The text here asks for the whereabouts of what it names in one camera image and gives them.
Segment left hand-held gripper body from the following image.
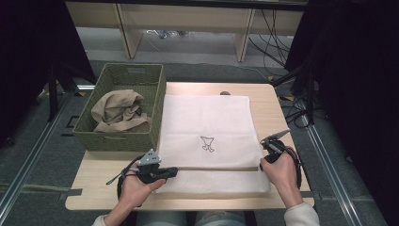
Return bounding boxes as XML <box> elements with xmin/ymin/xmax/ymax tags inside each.
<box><xmin>123</xmin><ymin>149</ymin><xmax>168</xmax><ymax>185</ymax></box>

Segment beige garment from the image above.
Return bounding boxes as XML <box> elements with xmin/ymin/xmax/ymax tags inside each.
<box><xmin>90</xmin><ymin>89</ymin><xmax>152</xmax><ymax>134</ymax></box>

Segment person's left hand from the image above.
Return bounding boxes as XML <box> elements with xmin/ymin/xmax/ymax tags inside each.
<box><xmin>118</xmin><ymin>170</ymin><xmax>167</xmax><ymax>208</ymax></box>

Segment person's right hand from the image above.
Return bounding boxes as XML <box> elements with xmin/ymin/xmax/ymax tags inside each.
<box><xmin>259</xmin><ymin>146</ymin><xmax>304</xmax><ymax>209</ymax></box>

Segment black floor cables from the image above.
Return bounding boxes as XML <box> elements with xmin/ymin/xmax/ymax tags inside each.
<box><xmin>280</xmin><ymin>95</ymin><xmax>318</xmax><ymax>130</ymax></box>

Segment black metal stand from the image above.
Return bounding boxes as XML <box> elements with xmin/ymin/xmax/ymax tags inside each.
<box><xmin>46</xmin><ymin>60</ymin><xmax>97</xmax><ymax>122</ymax></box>
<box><xmin>272</xmin><ymin>60</ymin><xmax>316</xmax><ymax>126</ymax></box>

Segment small blue and white clutter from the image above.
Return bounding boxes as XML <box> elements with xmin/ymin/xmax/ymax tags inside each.
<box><xmin>145</xmin><ymin>28</ymin><xmax>190</xmax><ymax>40</ymax></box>

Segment black curtain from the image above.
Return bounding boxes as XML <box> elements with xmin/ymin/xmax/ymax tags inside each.
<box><xmin>283</xmin><ymin>0</ymin><xmax>399</xmax><ymax>226</ymax></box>
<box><xmin>0</xmin><ymin>0</ymin><xmax>98</xmax><ymax>149</ymax></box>

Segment hanging black cables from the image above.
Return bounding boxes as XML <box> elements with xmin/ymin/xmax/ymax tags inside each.
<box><xmin>247</xmin><ymin>8</ymin><xmax>291</xmax><ymax>69</ymax></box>

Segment metal floor rail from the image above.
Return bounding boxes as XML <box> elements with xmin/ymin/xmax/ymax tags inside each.
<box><xmin>0</xmin><ymin>92</ymin><xmax>74</xmax><ymax>220</ymax></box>
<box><xmin>299</xmin><ymin>114</ymin><xmax>366</xmax><ymax>226</ymax></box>

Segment light wooden shelf unit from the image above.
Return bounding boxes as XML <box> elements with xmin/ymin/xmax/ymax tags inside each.
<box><xmin>65</xmin><ymin>1</ymin><xmax>305</xmax><ymax>63</ymax></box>

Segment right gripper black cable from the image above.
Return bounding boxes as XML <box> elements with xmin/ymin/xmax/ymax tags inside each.
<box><xmin>281</xmin><ymin>144</ymin><xmax>303</xmax><ymax>190</ymax></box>

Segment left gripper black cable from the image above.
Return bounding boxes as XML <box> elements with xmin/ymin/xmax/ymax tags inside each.
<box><xmin>105</xmin><ymin>156</ymin><xmax>142</xmax><ymax>202</ymax></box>

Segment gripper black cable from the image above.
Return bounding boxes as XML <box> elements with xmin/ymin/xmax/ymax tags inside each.
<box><xmin>105</xmin><ymin>156</ymin><xmax>142</xmax><ymax>202</ymax></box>
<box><xmin>281</xmin><ymin>144</ymin><xmax>303</xmax><ymax>190</ymax></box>

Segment green woven basket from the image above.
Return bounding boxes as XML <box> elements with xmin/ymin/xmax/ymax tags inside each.
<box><xmin>72</xmin><ymin>62</ymin><xmax>168</xmax><ymax>153</ymax></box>

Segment white mesh laundry bag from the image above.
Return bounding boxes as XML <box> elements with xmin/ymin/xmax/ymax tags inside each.
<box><xmin>154</xmin><ymin>93</ymin><xmax>272</xmax><ymax>195</ymax></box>

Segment person's right leg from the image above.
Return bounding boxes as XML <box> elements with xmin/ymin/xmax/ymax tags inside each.
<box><xmin>194</xmin><ymin>210</ymin><xmax>247</xmax><ymax>226</ymax></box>

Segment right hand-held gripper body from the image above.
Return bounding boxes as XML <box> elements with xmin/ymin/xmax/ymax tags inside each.
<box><xmin>260</xmin><ymin>128</ymin><xmax>292</xmax><ymax>164</ymax></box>

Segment grey floor tape strip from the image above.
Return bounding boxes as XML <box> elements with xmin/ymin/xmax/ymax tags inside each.
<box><xmin>0</xmin><ymin>183</ymin><xmax>83</xmax><ymax>197</ymax></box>

